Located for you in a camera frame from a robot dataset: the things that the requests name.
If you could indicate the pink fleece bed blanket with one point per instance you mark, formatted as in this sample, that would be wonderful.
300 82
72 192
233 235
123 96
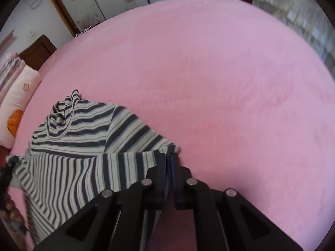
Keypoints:
209 83

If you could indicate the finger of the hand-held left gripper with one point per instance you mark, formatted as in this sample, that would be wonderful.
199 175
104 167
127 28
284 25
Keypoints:
6 174

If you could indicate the pink floral folded quilt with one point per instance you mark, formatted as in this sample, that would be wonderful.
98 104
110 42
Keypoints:
18 96

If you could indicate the lavender striped folded blanket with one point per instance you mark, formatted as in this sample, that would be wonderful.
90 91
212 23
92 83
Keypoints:
9 69

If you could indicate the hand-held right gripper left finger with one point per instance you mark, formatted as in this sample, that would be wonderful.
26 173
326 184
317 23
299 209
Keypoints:
160 177

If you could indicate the beige wall shelf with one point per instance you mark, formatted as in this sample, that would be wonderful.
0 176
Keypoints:
7 41

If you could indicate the striped long-sleeve shirt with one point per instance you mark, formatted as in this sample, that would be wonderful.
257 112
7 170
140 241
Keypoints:
78 136

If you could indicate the cream lace-covered furniture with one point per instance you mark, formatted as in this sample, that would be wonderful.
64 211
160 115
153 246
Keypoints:
295 10

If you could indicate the person's left hand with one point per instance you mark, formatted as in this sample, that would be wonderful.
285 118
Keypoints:
14 210

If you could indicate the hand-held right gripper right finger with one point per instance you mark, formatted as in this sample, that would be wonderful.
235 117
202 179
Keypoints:
174 177

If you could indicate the dark wooden headboard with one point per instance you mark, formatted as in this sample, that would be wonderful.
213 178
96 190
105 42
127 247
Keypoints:
36 52

